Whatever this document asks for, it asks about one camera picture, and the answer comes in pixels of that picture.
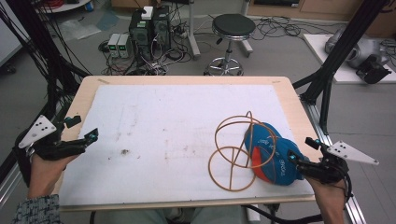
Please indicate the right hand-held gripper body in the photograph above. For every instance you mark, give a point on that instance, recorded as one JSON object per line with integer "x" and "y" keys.
{"x": 323, "y": 171}

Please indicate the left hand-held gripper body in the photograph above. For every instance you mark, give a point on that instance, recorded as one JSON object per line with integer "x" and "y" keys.
{"x": 59, "y": 148}

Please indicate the blue orange cloth bag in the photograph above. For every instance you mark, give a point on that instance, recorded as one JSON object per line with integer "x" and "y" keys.
{"x": 280, "y": 172}

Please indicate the person's right hand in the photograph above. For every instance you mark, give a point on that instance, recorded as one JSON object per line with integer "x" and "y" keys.
{"x": 330, "y": 193}

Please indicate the person's left hand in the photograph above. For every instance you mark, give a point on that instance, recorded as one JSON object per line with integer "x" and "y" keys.
{"x": 46, "y": 177}

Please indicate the white table mat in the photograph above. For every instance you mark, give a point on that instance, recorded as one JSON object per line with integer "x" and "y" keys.
{"x": 162, "y": 124}

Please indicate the grey power supply unit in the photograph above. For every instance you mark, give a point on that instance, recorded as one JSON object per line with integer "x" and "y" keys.
{"x": 113, "y": 45}
{"x": 124, "y": 46}

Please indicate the white floor platform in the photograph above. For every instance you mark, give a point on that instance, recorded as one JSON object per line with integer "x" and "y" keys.
{"x": 320, "y": 56}

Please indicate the clear plastic sheet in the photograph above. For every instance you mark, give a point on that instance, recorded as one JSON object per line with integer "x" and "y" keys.
{"x": 77, "y": 29}

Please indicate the black device on platform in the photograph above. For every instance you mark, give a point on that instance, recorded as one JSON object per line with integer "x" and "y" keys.
{"x": 372, "y": 71}

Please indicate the white cabinet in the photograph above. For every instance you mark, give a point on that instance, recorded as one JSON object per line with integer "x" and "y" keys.
{"x": 7, "y": 37}

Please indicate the black computer tower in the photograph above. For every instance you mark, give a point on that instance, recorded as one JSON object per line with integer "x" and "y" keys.
{"x": 140, "y": 37}
{"x": 161, "y": 28}

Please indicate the grey robot shell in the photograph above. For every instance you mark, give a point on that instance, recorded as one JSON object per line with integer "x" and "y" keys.
{"x": 364, "y": 46}

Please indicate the light wooden table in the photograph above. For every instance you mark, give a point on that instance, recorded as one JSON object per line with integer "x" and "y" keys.
{"x": 186, "y": 80}

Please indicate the round white table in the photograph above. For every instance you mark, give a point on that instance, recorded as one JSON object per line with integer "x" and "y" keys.
{"x": 65, "y": 6}

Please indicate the white box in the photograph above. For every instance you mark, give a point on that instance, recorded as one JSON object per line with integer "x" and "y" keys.
{"x": 147, "y": 12}

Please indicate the black round stool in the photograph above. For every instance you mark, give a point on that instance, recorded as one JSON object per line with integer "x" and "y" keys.
{"x": 233, "y": 25}

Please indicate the grey desk leg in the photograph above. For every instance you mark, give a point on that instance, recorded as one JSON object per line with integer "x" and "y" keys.
{"x": 193, "y": 31}

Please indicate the aluminium rail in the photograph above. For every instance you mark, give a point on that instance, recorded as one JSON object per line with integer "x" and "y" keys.
{"x": 314, "y": 112}

